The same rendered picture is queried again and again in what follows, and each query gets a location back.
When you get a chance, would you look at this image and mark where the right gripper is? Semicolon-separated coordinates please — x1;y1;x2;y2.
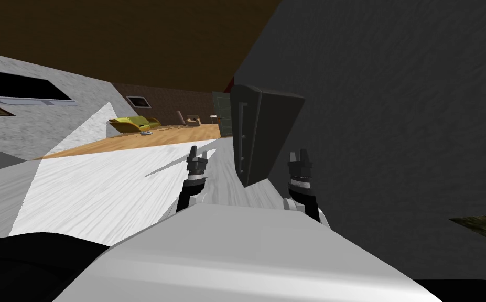
287;148;314;180

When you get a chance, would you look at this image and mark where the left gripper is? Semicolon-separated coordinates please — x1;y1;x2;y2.
186;145;209;178

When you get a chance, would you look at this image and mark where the dark grey cabinet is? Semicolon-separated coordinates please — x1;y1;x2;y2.
230;83;306;189

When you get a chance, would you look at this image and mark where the green door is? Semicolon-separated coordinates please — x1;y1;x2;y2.
212;91;233;139

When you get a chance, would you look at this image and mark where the dark grey cabinet door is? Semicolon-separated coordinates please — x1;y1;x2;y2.
230;83;263;189

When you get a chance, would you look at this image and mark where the yellow sofa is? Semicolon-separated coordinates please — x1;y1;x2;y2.
108;116;162;135

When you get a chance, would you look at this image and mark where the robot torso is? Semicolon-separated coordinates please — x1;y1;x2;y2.
53;202;442;302

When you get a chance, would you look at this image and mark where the dark window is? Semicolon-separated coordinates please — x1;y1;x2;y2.
0;67;77;106

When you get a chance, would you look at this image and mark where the grey bar handle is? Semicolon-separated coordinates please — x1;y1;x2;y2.
238;102;250;175

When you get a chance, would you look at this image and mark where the framed wall picture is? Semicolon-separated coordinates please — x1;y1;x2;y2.
125;95;153;110

